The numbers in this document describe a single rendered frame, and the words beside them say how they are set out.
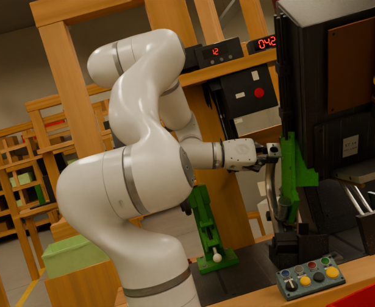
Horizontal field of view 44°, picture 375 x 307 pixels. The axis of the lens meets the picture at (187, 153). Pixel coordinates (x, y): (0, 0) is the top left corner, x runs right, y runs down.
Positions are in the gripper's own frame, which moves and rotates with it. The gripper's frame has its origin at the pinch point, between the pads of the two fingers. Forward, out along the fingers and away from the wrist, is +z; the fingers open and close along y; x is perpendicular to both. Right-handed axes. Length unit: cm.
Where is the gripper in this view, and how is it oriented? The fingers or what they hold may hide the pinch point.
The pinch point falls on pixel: (270, 155)
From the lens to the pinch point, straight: 148.2
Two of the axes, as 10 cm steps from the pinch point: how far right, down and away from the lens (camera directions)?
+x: -0.3, 6.6, 7.5
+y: -0.5, -7.5, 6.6
